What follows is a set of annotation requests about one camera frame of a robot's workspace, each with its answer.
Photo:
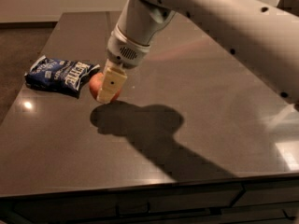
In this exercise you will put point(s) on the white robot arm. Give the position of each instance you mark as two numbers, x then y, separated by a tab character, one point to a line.
263	38

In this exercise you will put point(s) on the blue chip bag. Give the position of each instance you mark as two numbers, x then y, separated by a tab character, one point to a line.
63	76

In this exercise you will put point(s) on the dark cabinet drawer front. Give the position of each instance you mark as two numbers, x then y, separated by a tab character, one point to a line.
256	201

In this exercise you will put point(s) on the black drawer handle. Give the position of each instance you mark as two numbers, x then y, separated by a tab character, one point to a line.
132	209

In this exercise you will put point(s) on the red apple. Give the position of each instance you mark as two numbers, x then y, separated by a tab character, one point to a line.
96	83

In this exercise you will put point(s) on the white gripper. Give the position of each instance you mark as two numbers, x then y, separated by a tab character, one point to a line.
126	51

